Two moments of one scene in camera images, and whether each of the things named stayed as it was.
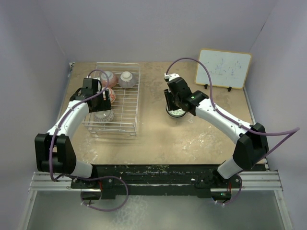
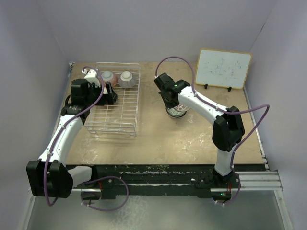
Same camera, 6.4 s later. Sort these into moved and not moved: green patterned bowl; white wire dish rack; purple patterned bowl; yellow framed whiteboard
Moved: purple patterned bowl
Not moved: white wire dish rack; yellow framed whiteboard; green patterned bowl
